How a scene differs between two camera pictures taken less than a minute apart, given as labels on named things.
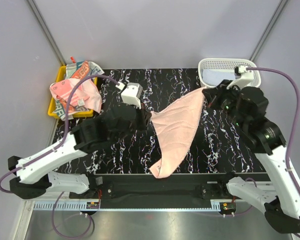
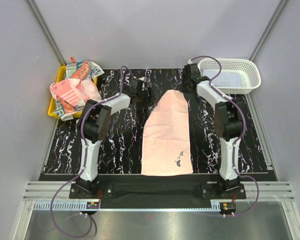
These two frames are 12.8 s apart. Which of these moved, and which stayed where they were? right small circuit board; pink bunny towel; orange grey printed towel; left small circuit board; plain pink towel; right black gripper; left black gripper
Moved: right black gripper; left black gripper; plain pink towel
Stayed: right small circuit board; orange grey printed towel; pink bunny towel; left small circuit board
